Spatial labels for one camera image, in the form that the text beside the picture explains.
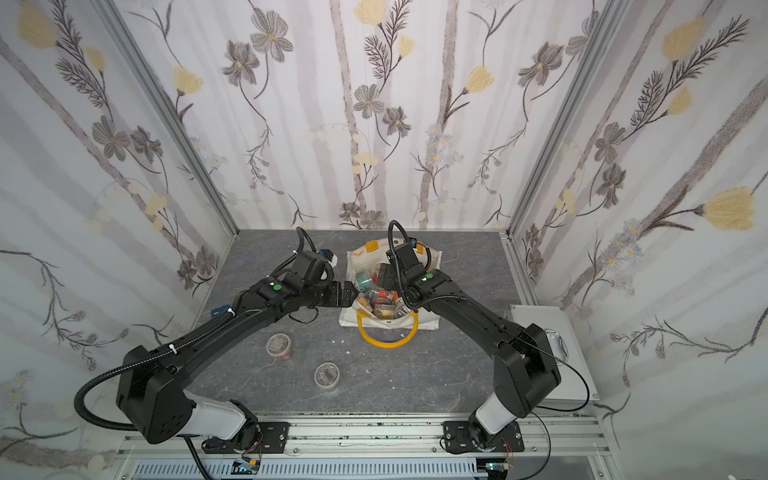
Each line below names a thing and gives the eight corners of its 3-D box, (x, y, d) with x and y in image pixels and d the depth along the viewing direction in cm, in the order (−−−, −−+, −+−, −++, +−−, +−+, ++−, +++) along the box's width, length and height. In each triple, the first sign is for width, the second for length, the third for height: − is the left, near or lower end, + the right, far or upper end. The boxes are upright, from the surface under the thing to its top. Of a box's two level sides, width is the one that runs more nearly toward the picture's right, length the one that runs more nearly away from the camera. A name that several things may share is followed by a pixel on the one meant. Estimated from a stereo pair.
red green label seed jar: (316, 392, 83) (312, 385, 78) (319, 370, 87) (315, 362, 82) (339, 392, 83) (336, 385, 78) (342, 370, 87) (339, 362, 82)
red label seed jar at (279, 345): (270, 361, 89) (263, 353, 84) (275, 342, 93) (268, 333, 88) (293, 361, 89) (287, 353, 84) (297, 342, 93) (291, 333, 88)
